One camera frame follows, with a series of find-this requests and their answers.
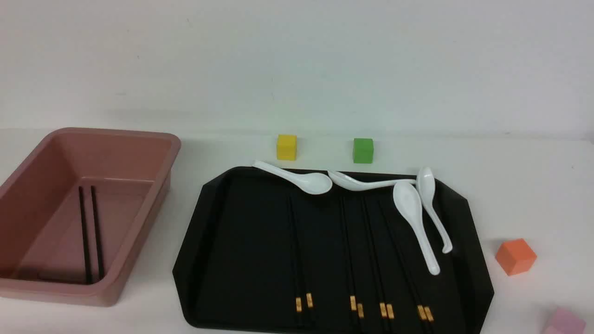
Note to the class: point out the black gold-banded chopstick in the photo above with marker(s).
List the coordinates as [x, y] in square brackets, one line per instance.
[301, 255]
[355, 232]
[415, 287]
[403, 264]
[376, 270]
[349, 268]
[381, 252]
[296, 266]

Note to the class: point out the white ceramic spoon leftmost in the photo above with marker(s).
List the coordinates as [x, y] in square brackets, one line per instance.
[311, 183]

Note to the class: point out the yellow cube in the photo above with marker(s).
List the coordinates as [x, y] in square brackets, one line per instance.
[286, 148]

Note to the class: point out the white ceramic spoon top middle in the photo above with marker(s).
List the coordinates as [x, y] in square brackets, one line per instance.
[353, 185]

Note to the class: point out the green cube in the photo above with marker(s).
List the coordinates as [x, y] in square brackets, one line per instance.
[363, 151]

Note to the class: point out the black plastic tray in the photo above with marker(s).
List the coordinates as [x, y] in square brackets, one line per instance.
[234, 269]

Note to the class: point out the white ceramic spoon large centre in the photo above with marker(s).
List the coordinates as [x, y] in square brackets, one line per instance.
[408, 204]

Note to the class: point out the white ceramic spoon rightmost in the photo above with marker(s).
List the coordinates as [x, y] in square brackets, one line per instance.
[426, 186]

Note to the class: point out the plain black chopstick right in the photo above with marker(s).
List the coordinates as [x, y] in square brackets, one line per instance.
[98, 236]

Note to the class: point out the plain black chopstick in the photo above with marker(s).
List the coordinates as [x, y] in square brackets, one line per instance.
[84, 235]
[98, 236]

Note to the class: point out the pink plastic bin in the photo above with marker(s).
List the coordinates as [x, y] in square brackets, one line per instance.
[41, 243]

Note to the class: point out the plain black chopstick left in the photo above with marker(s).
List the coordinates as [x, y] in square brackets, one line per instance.
[84, 235]

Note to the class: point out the orange cube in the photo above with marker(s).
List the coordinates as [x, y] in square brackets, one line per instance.
[515, 256]

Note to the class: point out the pink cube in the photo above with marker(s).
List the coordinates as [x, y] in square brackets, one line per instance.
[564, 321]

